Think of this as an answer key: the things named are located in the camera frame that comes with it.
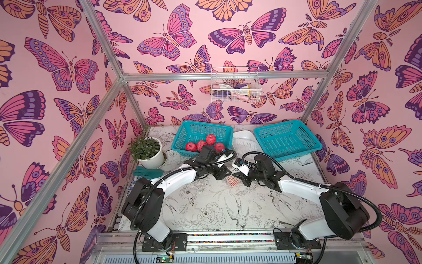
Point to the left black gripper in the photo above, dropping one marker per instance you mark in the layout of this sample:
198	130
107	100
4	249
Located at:
221	175

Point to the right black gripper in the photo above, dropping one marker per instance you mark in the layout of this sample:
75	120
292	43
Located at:
245	176

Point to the red apple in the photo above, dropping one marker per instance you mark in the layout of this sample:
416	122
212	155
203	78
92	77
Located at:
200	145
192	147

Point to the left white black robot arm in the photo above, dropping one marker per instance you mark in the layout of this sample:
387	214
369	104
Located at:
144	204

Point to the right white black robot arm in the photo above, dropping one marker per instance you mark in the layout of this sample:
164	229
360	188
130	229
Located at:
344	212

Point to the white plastic tray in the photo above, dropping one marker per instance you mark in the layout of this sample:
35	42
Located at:
244	141

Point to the right teal plastic basket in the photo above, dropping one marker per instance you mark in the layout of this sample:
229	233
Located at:
287	140

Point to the teal plastic basket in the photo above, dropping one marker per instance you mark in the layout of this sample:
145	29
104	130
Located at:
193	132
287	140

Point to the left teal plastic basket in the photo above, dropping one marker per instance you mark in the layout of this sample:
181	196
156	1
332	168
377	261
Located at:
193	132

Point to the potted green plant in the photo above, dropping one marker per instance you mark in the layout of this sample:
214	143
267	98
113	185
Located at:
147	151

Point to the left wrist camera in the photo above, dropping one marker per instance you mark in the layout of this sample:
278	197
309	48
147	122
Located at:
227	155

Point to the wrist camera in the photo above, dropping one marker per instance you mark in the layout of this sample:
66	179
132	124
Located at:
227	155
239	168

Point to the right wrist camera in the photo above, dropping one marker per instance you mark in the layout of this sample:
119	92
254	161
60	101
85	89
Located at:
239	168

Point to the white wire wall basket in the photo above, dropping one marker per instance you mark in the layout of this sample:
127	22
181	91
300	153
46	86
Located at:
235	86

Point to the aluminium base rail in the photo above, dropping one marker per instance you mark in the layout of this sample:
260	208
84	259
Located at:
267	246

